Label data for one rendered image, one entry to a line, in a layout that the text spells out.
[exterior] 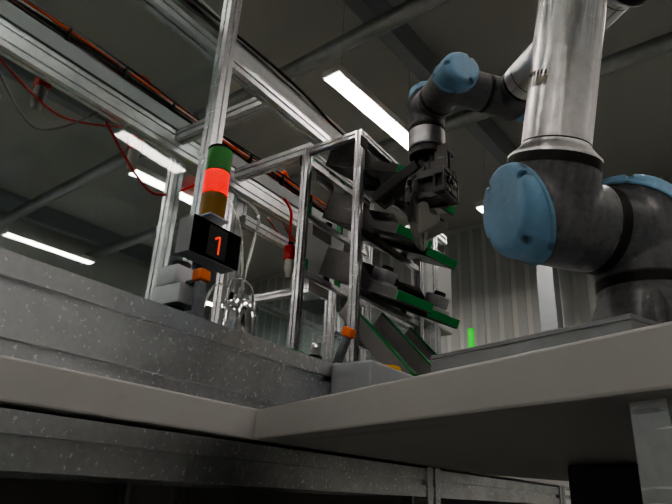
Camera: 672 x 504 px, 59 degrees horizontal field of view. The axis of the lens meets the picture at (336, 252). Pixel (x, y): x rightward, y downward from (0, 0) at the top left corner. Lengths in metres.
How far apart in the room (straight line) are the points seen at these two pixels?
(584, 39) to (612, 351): 0.58
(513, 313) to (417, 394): 10.05
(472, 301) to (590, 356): 10.52
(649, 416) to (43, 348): 0.47
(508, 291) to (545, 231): 9.84
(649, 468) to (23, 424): 0.39
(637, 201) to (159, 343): 0.59
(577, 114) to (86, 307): 0.59
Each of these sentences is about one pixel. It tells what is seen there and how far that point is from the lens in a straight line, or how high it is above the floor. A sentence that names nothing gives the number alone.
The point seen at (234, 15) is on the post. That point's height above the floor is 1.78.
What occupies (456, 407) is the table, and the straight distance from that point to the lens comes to 0.37.
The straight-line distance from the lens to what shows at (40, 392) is 0.48.
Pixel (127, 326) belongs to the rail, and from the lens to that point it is 0.62.
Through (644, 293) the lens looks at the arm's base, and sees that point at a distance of 0.79.
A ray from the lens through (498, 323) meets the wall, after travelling 10.48.
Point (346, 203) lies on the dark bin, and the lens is 1.52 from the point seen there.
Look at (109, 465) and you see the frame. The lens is 0.52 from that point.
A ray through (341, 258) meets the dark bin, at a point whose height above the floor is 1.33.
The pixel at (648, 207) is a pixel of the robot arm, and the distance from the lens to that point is 0.82.
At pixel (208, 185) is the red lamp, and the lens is 1.16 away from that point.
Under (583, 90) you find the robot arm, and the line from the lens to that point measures 0.81.
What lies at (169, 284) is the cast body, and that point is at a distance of 0.89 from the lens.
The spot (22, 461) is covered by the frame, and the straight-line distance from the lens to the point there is 0.49.
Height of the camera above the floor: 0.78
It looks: 22 degrees up
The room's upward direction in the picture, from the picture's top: 3 degrees clockwise
